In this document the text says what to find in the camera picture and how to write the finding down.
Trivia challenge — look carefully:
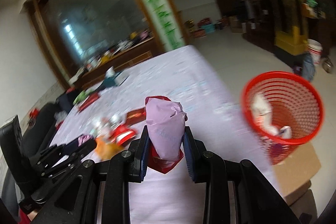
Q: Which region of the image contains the wooden counter with clutter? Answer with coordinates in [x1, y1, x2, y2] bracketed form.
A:
[69, 30, 163, 89]

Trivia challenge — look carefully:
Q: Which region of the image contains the red white carton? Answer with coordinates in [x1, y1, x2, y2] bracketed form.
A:
[110, 124, 137, 145]

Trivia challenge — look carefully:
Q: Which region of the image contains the blue white medicine box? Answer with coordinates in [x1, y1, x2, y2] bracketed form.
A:
[277, 126, 292, 139]

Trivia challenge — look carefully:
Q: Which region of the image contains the clear plastic bag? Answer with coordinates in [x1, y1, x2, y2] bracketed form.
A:
[91, 114, 122, 136]

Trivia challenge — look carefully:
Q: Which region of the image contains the plastic bag on sofa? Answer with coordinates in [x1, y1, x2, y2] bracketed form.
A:
[54, 111, 68, 125]

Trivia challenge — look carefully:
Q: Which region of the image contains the red plastic mesh basket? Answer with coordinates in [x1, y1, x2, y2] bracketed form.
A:
[241, 71, 325, 165]

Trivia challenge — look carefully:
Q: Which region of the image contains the green cloth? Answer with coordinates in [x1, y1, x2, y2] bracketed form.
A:
[73, 90, 91, 105]

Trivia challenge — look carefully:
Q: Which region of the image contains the black leather sofa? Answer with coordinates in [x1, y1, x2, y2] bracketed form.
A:
[1, 102, 63, 217]

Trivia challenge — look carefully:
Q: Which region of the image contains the orange medicine box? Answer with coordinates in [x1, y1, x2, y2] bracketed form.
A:
[94, 137, 123, 161]

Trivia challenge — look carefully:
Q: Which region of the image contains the dark red snack wrapper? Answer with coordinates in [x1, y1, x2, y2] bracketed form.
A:
[125, 107, 146, 126]

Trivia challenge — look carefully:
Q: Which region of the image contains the white plastic bucket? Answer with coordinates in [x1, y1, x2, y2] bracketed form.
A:
[307, 39, 323, 66]

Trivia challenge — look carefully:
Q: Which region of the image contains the dark green tissue box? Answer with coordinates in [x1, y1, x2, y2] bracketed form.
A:
[102, 67, 129, 88]

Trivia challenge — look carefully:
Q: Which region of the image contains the red flat pouch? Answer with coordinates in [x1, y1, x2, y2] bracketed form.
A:
[78, 93, 100, 113]

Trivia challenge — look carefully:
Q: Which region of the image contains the cardboard sheet on floor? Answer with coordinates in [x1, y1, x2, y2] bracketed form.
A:
[273, 142, 321, 206]

